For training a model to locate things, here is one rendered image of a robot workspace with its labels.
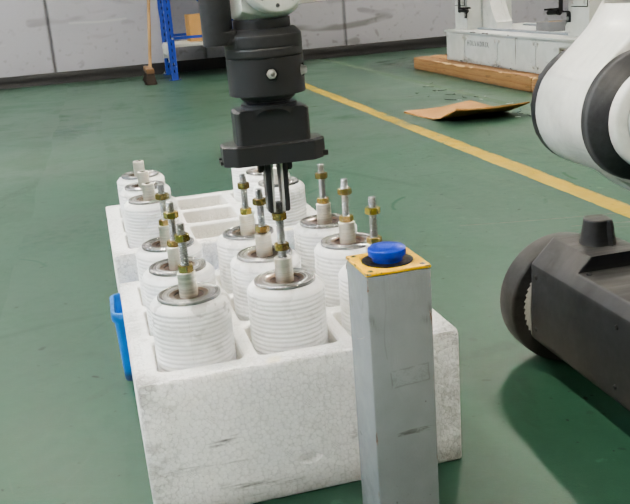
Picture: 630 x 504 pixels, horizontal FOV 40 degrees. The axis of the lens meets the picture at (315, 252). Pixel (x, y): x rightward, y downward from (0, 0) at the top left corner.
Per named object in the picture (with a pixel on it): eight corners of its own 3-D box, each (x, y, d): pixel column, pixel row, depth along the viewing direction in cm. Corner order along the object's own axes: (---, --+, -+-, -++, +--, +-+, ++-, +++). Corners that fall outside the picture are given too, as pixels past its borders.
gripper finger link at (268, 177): (272, 207, 106) (268, 157, 104) (277, 213, 103) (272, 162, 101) (259, 209, 105) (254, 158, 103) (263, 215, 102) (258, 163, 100)
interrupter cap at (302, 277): (242, 289, 105) (242, 284, 105) (273, 270, 112) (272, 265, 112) (297, 295, 102) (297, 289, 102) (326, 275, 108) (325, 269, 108)
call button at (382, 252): (398, 256, 93) (397, 238, 92) (412, 266, 89) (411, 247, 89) (363, 261, 92) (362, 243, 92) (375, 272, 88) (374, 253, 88)
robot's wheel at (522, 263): (610, 339, 144) (613, 222, 138) (628, 350, 139) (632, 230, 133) (499, 359, 140) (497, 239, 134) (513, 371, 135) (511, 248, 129)
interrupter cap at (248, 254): (251, 247, 123) (251, 242, 122) (301, 249, 120) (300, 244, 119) (227, 263, 116) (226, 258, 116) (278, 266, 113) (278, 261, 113)
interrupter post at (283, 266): (271, 284, 106) (269, 258, 105) (281, 278, 108) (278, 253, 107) (289, 286, 105) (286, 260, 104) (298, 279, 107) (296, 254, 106)
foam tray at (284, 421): (366, 347, 148) (360, 246, 142) (462, 459, 111) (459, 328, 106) (134, 389, 139) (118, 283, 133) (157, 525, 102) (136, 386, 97)
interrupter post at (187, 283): (177, 296, 105) (174, 270, 104) (197, 292, 106) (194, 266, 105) (180, 302, 103) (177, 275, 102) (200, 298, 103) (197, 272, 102)
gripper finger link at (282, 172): (284, 212, 103) (279, 161, 101) (279, 206, 106) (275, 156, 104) (297, 211, 103) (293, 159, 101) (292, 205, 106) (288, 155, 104)
